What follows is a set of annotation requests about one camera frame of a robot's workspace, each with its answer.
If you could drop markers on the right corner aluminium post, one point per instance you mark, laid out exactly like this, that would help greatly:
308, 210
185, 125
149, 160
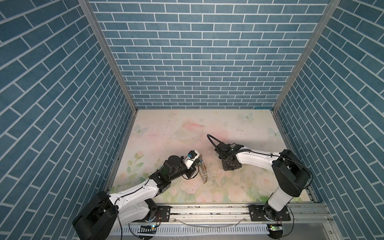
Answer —
318, 30

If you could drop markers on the white cable duct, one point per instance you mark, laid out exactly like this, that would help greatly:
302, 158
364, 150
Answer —
184, 230

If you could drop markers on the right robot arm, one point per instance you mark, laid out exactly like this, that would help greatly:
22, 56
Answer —
292, 176

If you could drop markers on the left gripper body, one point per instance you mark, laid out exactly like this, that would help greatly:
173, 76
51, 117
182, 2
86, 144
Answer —
190, 171

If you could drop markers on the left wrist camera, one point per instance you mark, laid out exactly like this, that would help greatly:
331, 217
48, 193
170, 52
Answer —
192, 159

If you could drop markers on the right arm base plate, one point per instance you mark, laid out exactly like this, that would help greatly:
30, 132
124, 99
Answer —
260, 213

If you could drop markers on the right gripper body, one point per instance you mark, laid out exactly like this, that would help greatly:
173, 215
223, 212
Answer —
227, 167

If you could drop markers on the left corner aluminium post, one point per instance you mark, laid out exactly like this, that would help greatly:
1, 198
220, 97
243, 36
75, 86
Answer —
93, 22

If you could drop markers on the large keyring with chain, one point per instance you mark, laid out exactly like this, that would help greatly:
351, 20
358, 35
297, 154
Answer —
203, 172

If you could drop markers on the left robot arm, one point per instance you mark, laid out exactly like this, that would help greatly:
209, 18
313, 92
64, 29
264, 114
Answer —
107, 212

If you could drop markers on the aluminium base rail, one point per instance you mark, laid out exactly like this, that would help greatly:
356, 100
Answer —
199, 214

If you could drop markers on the corner aluminium post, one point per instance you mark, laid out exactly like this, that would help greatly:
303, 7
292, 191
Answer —
318, 30
93, 22

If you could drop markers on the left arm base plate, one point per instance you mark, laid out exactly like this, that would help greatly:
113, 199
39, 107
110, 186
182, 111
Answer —
156, 213

